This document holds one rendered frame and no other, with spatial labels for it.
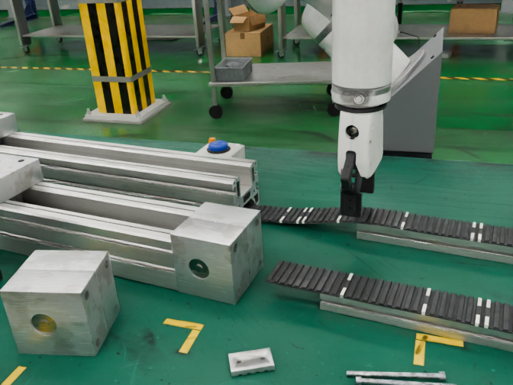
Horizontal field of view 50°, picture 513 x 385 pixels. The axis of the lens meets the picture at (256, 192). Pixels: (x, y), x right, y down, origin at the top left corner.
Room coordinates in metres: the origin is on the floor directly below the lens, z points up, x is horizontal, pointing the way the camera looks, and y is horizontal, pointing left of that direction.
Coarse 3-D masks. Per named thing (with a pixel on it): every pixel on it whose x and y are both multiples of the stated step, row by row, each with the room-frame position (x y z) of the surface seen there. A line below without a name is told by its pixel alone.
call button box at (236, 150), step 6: (228, 144) 1.04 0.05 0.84; (234, 144) 1.04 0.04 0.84; (240, 144) 1.04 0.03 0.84; (198, 150) 1.02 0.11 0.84; (204, 150) 1.02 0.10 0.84; (210, 150) 1.01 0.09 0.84; (222, 150) 1.01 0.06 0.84; (228, 150) 1.01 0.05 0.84; (234, 150) 1.01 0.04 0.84; (240, 150) 1.02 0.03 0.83; (222, 156) 0.99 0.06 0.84; (228, 156) 0.98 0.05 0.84; (234, 156) 0.99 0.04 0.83; (240, 156) 1.02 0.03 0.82
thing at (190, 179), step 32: (64, 160) 0.96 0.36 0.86; (96, 160) 0.94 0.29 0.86; (128, 160) 0.98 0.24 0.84; (160, 160) 0.95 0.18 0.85; (192, 160) 0.92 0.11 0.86; (224, 160) 0.90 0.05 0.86; (128, 192) 0.91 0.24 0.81; (160, 192) 0.87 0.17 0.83; (192, 192) 0.84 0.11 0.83; (224, 192) 0.82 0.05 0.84; (256, 192) 0.89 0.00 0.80
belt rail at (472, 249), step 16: (368, 240) 0.74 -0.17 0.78; (384, 240) 0.73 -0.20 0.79; (400, 240) 0.72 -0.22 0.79; (416, 240) 0.72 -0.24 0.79; (432, 240) 0.70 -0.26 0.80; (448, 240) 0.69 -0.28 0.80; (464, 240) 0.68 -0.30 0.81; (480, 256) 0.67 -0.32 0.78; (496, 256) 0.66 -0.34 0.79; (512, 256) 0.66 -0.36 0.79
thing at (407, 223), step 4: (408, 212) 0.76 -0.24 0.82; (404, 216) 0.75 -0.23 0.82; (408, 216) 0.75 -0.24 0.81; (412, 216) 0.75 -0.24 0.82; (416, 216) 0.75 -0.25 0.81; (404, 220) 0.74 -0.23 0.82; (408, 220) 0.74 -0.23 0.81; (412, 220) 0.73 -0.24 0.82; (400, 224) 0.73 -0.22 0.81; (404, 224) 0.72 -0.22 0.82; (408, 224) 0.72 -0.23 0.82; (412, 224) 0.73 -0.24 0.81; (400, 228) 0.72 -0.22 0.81; (404, 228) 0.71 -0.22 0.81; (408, 228) 0.71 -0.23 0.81
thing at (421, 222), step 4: (420, 216) 0.75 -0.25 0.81; (424, 216) 0.75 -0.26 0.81; (428, 216) 0.74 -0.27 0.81; (416, 220) 0.74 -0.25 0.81; (420, 220) 0.73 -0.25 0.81; (424, 220) 0.73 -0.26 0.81; (428, 220) 0.74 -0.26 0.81; (416, 224) 0.72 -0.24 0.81; (420, 224) 0.73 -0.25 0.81; (424, 224) 0.72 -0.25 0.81; (412, 228) 0.71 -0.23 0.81; (416, 228) 0.71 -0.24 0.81; (420, 228) 0.71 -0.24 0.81; (424, 228) 0.71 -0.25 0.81; (420, 232) 0.70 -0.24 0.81; (424, 232) 0.70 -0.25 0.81
